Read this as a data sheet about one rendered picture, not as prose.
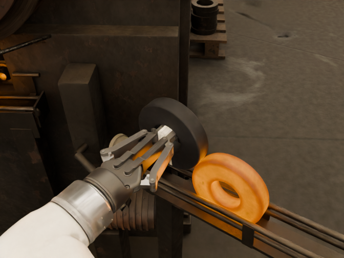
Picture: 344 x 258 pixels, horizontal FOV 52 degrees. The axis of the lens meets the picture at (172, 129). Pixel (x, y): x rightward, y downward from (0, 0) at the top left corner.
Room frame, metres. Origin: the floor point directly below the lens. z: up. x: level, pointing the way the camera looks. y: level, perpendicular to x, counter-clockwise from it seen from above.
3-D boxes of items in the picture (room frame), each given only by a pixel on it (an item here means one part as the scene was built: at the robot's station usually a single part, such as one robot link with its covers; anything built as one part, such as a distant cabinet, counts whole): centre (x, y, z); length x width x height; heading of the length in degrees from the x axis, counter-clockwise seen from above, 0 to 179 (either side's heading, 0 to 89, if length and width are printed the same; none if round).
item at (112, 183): (0.40, 0.09, 0.80); 0.09 x 0.08 x 0.07; 143
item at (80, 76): (0.75, 0.23, 0.68); 0.11 x 0.08 x 0.24; 178
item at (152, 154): (0.44, 0.04, 0.80); 0.11 x 0.01 x 0.04; 141
